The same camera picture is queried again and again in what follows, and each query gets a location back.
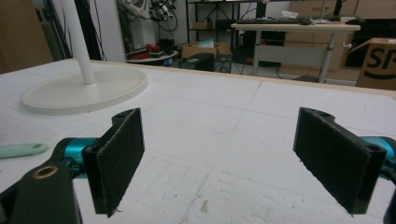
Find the black metal shelf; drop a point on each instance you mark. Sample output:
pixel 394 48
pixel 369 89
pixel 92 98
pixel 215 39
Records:
pixel 188 21

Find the printed cardboard box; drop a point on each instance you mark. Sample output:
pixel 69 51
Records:
pixel 379 65

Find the white lamp stand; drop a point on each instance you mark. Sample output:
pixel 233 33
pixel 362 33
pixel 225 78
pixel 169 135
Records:
pixel 93 90

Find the open cardboard box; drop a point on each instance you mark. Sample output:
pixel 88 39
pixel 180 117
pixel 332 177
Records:
pixel 193 51

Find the red tool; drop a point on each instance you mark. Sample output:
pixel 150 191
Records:
pixel 153 48

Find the black keyboard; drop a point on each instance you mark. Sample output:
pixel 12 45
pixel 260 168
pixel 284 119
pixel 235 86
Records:
pixel 267 21

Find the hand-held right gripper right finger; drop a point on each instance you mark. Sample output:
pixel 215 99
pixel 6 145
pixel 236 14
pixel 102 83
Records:
pixel 334 160

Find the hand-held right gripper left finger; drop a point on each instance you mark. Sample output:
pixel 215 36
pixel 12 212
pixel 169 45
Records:
pixel 116 161

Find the wooden cabinets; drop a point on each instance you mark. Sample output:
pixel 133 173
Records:
pixel 373 7

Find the white desk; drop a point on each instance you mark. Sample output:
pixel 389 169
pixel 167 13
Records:
pixel 295 27

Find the round white table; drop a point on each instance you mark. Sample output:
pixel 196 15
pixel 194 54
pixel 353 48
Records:
pixel 152 59

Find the silver desk lamp stand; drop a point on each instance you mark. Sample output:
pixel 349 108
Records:
pixel 323 11

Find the black computer case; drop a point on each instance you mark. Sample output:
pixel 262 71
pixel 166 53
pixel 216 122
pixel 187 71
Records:
pixel 199 62

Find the grilled computer case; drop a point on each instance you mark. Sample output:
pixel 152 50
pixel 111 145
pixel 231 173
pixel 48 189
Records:
pixel 223 63

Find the small cardboard box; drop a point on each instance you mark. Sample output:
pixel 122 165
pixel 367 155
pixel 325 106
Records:
pixel 202 25

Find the black computer mouse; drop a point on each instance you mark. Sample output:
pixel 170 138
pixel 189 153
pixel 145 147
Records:
pixel 305 21

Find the brown cardboard panel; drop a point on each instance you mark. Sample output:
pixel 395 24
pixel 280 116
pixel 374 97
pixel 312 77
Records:
pixel 21 37

